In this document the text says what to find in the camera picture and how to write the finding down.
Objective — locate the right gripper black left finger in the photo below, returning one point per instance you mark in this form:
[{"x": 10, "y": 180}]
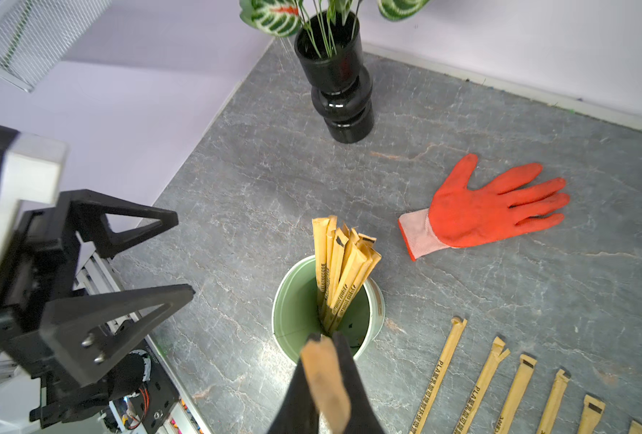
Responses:
[{"x": 298, "y": 412}]

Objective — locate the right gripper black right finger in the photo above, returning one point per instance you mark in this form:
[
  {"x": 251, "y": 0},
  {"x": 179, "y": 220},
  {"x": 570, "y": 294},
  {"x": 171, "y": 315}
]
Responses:
[{"x": 362, "y": 418}]

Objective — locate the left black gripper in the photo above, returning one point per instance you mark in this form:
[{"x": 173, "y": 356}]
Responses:
[{"x": 47, "y": 331}]

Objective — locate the brown paper straw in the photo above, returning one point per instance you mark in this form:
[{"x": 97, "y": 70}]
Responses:
[
  {"x": 516, "y": 393},
  {"x": 554, "y": 402},
  {"x": 325, "y": 382},
  {"x": 458, "y": 326},
  {"x": 593, "y": 410},
  {"x": 497, "y": 354},
  {"x": 635, "y": 427}
]

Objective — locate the bundle of brown paper straws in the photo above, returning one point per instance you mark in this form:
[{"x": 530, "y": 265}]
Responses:
[{"x": 344, "y": 261}]

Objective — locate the red hand-shaped scraper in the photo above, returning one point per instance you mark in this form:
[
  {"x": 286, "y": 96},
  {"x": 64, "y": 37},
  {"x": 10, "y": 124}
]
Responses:
[{"x": 508, "y": 206}]

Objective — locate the white mesh basket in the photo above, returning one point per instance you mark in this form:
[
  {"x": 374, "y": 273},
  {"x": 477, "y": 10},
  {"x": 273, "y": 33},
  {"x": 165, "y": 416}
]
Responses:
[{"x": 36, "y": 34}]

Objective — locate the green artificial plant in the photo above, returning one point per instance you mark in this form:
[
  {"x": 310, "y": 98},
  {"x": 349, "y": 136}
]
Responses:
[{"x": 299, "y": 16}]

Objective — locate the black plant pot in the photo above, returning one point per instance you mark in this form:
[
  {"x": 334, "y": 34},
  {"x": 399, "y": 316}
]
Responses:
[{"x": 332, "y": 58}]

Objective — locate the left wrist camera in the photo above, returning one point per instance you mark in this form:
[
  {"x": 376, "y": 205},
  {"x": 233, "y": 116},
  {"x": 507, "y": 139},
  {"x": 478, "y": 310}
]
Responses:
[{"x": 31, "y": 167}]

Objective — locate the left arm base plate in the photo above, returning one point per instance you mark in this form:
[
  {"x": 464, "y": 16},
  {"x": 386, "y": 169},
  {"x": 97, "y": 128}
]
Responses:
[{"x": 135, "y": 396}]

